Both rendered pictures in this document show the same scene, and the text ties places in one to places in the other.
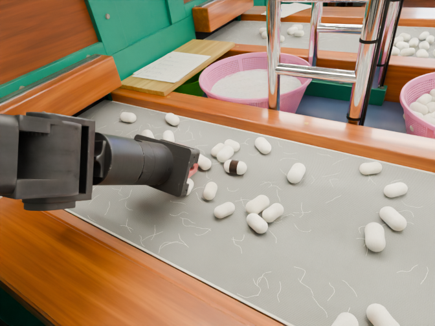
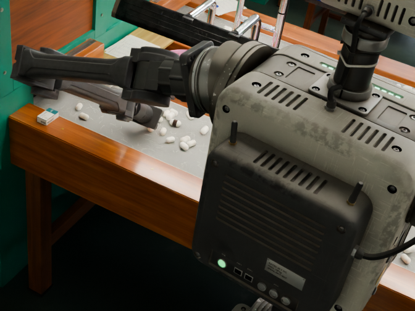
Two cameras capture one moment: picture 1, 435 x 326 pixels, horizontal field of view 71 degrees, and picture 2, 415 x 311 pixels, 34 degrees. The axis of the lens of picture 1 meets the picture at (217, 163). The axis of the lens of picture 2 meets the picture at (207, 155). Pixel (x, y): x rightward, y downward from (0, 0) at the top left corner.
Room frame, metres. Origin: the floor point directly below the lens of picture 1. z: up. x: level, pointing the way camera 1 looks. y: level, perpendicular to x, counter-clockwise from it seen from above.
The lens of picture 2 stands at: (-1.35, 0.34, 1.99)
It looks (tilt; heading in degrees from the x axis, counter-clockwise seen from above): 37 degrees down; 344
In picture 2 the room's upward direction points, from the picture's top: 10 degrees clockwise
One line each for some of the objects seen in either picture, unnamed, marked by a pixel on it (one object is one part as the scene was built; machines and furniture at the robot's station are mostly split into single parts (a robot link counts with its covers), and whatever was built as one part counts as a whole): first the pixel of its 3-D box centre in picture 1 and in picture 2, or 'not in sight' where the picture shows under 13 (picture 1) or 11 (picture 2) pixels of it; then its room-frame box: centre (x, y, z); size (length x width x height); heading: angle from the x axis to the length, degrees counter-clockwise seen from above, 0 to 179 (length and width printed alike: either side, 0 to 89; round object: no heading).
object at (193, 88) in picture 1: (187, 84); not in sight; (0.83, 0.05, 0.70); 0.14 x 0.14 x 0.06
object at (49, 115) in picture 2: not in sight; (47, 116); (0.37, 0.37, 0.77); 0.06 x 0.04 x 0.02; 143
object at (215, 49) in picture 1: (180, 63); (138, 47); (0.82, 0.06, 0.77); 0.33 x 0.15 x 0.01; 143
